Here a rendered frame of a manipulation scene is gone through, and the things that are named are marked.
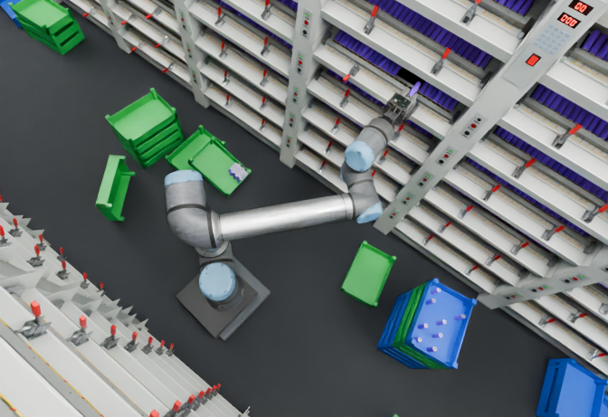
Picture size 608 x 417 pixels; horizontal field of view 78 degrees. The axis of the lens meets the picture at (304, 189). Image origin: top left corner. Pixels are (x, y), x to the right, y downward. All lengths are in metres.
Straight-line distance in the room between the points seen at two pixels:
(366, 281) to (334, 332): 0.33
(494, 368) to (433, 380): 0.34
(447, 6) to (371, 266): 1.42
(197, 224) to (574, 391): 2.05
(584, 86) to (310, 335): 1.55
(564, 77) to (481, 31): 0.25
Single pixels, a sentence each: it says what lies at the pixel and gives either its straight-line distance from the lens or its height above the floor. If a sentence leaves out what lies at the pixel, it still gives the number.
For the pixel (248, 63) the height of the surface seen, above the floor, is 0.57.
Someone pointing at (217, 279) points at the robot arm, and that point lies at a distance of 1.68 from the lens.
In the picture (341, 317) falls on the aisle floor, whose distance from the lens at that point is 2.09.
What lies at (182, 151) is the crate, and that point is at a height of 0.00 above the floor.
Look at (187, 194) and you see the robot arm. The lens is 1.18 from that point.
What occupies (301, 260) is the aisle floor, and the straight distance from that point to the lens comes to 2.12.
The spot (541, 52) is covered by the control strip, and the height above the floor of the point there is 1.40.
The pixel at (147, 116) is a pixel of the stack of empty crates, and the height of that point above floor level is 0.24.
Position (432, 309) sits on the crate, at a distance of 1.81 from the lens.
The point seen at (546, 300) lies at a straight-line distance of 2.17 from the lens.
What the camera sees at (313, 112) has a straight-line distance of 1.86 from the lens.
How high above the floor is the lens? 2.03
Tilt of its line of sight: 63 degrees down
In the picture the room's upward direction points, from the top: 15 degrees clockwise
